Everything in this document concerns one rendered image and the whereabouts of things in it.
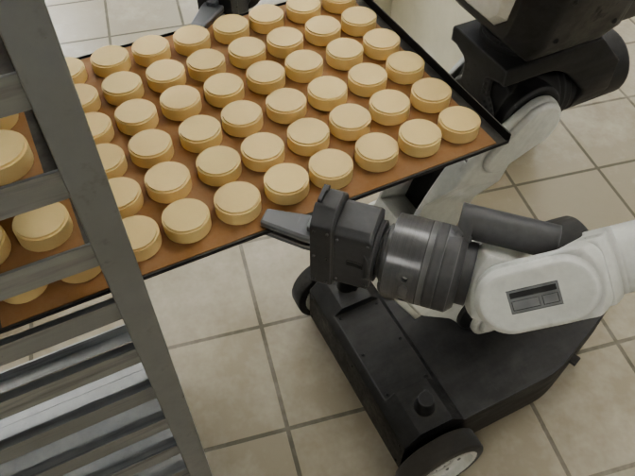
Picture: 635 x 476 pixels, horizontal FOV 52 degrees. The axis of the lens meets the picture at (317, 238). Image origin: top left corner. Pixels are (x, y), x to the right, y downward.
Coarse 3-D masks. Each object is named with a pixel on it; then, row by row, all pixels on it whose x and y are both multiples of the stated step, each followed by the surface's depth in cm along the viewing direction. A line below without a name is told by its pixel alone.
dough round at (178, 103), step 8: (168, 88) 81; (176, 88) 81; (184, 88) 81; (192, 88) 81; (160, 96) 80; (168, 96) 80; (176, 96) 80; (184, 96) 80; (192, 96) 80; (168, 104) 79; (176, 104) 79; (184, 104) 79; (192, 104) 79; (200, 104) 80; (168, 112) 79; (176, 112) 79; (184, 112) 79; (192, 112) 79; (176, 120) 80
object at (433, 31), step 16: (400, 0) 231; (416, 0) 216; (432, 0) 203; (448, 0) 192; (400, 16) 234; (416, 16) 219; (432, 16) 206; (448, 16) 194; (464, 16) 184; (416, 32) 222; (432, 32) 208; (448, 32) 196; (432, 48) 211; (448, 48) 199; (448, 64) 201
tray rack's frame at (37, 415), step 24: (96, 384) 148; (120, 384) 148; (48, 408) 145; (72, 408) 145; (144, 408) 145; (0, 432) 141; (96, 432) 141; (168, 432) 141; (24, 456) 138; (48, 456) 138; (120, 456) 138
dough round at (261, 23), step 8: (256, 8) 92; (264, 8) 92; (272, 8) 92; (280, 8) 92; (256, 16) 91; (264, 16) 91; (272, 16) 91; (280, 16) 91; (256, 24) 91; (264, 24) 90; (272, 24) 90; (280, 24) 91; (264, 32) 91
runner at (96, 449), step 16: (160, 416) 87; (112, 432) 86; (128, 432) 86; (144, 432) 84; (80, 448) 85; (96, 448) 82; (112, 448) 84; (48, 464) 83; (64, 464) 81; (80, 464) 83
